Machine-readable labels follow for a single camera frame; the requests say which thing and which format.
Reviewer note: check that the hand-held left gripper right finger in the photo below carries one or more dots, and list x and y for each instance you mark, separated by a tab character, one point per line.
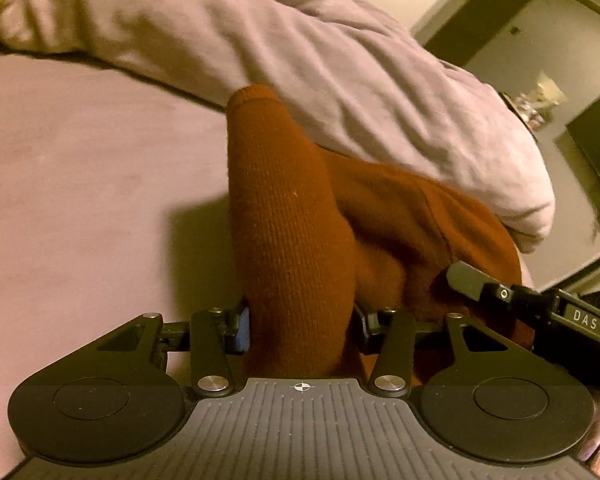
362	326

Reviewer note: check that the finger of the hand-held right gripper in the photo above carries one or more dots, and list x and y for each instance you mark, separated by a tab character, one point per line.
465	279

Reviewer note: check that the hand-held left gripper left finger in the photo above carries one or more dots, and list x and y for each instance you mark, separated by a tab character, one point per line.
243	331

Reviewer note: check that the orange knit sweater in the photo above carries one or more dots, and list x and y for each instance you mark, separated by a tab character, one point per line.
300	240

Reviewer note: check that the black box on floor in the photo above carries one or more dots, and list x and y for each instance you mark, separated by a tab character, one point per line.
597	155

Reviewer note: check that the small clutter on floor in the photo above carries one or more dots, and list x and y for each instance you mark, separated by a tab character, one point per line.
535	102

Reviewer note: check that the lilac bed sheet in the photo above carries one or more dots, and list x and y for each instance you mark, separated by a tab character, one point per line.
80	185

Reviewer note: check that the dark doorway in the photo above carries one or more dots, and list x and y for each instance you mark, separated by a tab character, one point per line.
480	15

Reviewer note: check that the lilac duvet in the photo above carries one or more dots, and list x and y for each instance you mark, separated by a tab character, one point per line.
260	55

